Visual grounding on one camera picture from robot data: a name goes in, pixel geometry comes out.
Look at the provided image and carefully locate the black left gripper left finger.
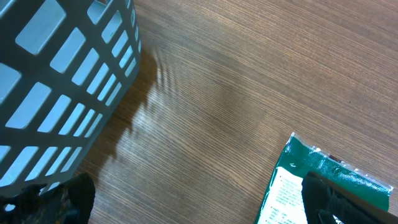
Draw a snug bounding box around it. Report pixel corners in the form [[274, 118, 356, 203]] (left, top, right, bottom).
[[1, 173, 96, 224]]

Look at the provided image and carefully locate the green glove packet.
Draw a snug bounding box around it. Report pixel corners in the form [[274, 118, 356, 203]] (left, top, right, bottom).
[[255, 133, 397, 224]]

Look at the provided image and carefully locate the grey plastic shopping basket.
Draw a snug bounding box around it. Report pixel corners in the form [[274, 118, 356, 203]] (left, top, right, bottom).
[[1, 0, 142, 197]]

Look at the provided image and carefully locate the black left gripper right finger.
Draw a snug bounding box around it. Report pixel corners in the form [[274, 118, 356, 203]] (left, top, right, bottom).
[[302, 171, 397, 224]]

